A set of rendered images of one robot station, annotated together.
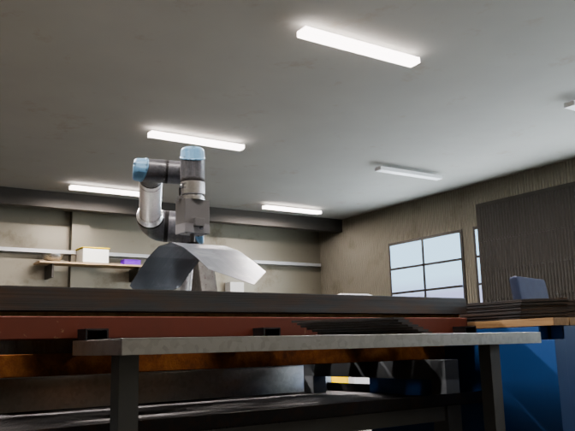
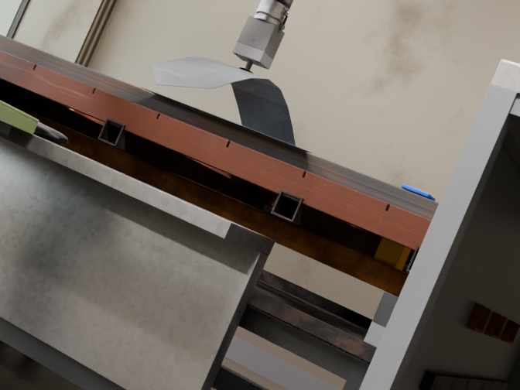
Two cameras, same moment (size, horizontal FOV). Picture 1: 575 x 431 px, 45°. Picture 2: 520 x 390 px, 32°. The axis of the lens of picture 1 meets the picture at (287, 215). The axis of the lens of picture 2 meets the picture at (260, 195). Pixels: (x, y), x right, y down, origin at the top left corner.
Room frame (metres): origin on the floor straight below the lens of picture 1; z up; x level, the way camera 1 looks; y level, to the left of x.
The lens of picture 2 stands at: (3.05, 2.40, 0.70)
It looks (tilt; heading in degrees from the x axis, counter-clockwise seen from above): 2 degrees up; 242
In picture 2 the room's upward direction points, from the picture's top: 24 degrees clockwise
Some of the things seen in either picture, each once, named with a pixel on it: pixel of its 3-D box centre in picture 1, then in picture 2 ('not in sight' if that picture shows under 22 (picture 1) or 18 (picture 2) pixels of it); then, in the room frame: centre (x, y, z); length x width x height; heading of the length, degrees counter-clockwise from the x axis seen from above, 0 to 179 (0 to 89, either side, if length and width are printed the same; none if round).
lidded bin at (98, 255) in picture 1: (92, 256); not in sight; (11.54, 3.25, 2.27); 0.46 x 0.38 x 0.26; 124
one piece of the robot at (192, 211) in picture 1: (193, 215); (262, 42); (2.09, 0.28, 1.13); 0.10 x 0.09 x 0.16; 36
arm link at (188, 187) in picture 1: (192, 190); (272, 12); (2.09, 0.29, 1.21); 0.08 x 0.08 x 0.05
